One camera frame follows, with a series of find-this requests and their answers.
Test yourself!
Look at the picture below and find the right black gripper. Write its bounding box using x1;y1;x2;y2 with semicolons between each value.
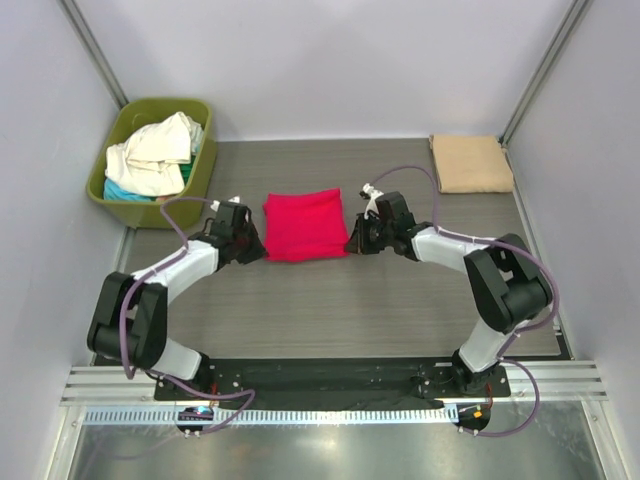
347;212;395;254

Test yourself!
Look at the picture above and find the red t shirt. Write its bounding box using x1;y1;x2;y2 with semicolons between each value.
263;188;349;263

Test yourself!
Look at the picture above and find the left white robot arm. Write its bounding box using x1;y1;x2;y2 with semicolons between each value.
87;197;266;400

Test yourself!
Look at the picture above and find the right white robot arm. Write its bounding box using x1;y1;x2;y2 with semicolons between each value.
344;184;554;396

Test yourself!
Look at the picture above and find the green cloth in bin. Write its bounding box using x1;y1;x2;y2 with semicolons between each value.
179;153;197;184

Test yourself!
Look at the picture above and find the folded beige t shirt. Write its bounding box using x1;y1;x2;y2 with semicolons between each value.
430;134;514;194

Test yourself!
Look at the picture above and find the cream white shirt in bin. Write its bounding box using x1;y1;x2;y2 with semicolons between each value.
105;111;205;197

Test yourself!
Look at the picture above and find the green plastic laundry bin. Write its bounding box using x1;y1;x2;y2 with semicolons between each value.
86;97;217;229

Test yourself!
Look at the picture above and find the turquoise cloth in bin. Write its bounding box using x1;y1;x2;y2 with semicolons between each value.
103;178;153;202

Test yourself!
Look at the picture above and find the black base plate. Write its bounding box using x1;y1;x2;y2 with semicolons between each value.
152;355;512;409

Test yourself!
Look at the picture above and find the slotted white cable duct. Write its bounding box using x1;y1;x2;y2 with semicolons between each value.
83;404;458;427

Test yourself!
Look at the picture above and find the aluminium rail frame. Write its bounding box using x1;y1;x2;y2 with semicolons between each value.
60;360;608;406

